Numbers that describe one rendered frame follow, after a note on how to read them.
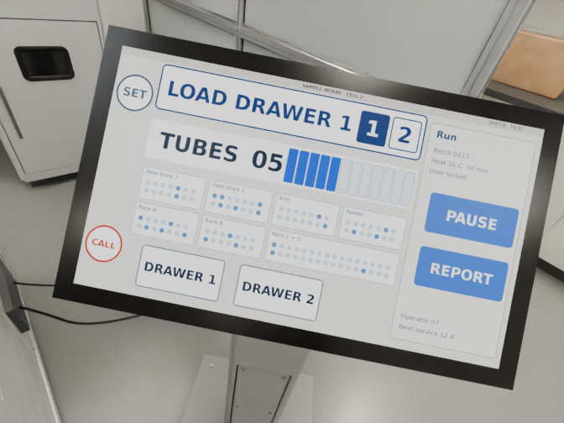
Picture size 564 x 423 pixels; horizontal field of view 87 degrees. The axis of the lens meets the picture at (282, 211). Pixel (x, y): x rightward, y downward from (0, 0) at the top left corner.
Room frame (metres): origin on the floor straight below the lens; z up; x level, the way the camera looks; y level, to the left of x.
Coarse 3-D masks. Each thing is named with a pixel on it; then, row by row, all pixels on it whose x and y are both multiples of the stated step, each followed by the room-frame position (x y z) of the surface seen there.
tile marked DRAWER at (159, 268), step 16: (144, 256) 0.20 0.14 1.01; (160, 256) 0.21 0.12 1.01; (176, 256) 0.21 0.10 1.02; (192, 256) 0.21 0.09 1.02; (144, 272) 0.19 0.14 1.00; (160, 272) 0.19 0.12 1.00; (176, 272) 0.20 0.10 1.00; (192, 272) 0.20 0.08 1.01; (208, 272) 0.20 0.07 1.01; (160, 288) 0.18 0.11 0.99; (176, 288) 0.19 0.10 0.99; (192, 288) 0.19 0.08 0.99; (208, 288) 0.19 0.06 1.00
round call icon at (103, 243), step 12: (96, 228) 0.22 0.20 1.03; (108, 228) 0.22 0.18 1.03; (120, 228) 0.22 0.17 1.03; (84, 240) 0.21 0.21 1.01; (96, 240) 0.21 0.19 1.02; (108, 240) 0.21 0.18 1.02; (120, 240) 0.21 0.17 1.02; (84, 252) 0.20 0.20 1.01; (96, 252) 0.20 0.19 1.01; (108, 252) 0.20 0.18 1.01; (120, 252) 0.20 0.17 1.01; (108, 264) 0.19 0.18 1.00
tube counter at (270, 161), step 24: (264, 144) 0.30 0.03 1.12; (288, 144) 0.30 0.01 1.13; (264, 168) 0.28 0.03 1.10; (288, 168) 0.28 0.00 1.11; (312, 168) 0.29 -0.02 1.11; (336, 168) 0.29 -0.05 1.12; (360, 168) 0.29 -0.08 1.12; (384, 168) 0.30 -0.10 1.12; (336, 192) 0.27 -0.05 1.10; (360, 192) 0.28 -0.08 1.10; (384, 192) 0.28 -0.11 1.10; (408, 192) 0.28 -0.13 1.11
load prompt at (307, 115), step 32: (160, 96) 0.32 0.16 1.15; (192, 96) 0.32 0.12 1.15; (224, 96) 0.33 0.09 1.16; (256, 96) 0.33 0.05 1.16; (288, 96) 0.33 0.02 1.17; (320, 96) 0.34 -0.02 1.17; (256, 128) 0.31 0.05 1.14; (288, 128) 0.31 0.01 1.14; (320, 128) 0.32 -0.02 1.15; (352, 128) 0.32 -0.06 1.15; (384, 128) 0.32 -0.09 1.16; (416, 128) 0.33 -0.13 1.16; (416, 160) 0.31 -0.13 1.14
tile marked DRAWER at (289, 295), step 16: (240, 272) 0.21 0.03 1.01; (256, 272) 0.21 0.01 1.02; (272, 272) 0.21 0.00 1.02; (240, 288) 0.19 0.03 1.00; (256, 288) 0.20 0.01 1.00; (272, 288) 0.20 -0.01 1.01; (288, 288) 0.20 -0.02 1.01; (304, 288) 0.20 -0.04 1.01; (320, 288) 0.20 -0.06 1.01; (240, 304) 0.18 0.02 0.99; (256, 304) 0.19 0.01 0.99; (272, 304) 0.19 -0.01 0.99; (288, 304) 0.19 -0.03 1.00; (304, 304) 0.19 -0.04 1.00; (304, 320) 0.18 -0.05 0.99
